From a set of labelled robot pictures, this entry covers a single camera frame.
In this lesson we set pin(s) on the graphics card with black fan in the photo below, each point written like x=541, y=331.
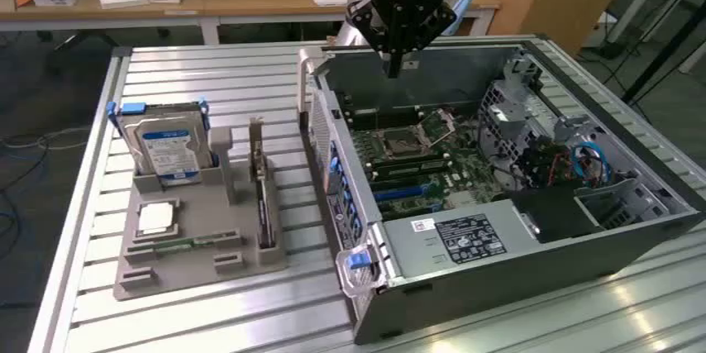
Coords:
x=266, y=216

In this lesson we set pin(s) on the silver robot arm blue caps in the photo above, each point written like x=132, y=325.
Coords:
x=463, y=8

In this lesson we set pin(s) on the wooden desk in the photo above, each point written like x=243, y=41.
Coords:
x=248, y=1

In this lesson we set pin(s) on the open socket cover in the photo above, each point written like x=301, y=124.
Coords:
x=439, y=125

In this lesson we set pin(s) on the CPU socket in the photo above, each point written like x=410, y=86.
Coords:
x=401, y=144

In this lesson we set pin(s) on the black slanted stand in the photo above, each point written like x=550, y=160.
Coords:
x=662, y=39

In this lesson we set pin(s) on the blue expansion slot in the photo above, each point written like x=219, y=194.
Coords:
x=398, y=193

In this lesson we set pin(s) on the hard disk in blue carrier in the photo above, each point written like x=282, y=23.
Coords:
x=166, y=146

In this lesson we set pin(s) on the black chair base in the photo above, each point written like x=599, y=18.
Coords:
x=71, y=45

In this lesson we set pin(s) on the grey power supply unit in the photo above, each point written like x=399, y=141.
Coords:
x=411, y=245

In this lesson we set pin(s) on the grey disk bay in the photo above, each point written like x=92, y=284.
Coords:
x=629, y=204

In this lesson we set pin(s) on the grey plastic parts rack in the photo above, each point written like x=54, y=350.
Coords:
x=210, y=220

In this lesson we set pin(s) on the blue case latch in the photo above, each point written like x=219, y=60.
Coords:
x=355, y=261

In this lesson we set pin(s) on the silver CPU chip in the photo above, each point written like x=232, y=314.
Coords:
x=156, y=218

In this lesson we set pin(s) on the green loose RAM stick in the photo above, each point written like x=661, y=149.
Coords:
x=182, y=244

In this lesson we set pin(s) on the black open PC case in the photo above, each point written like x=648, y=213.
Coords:
x=497, y=287

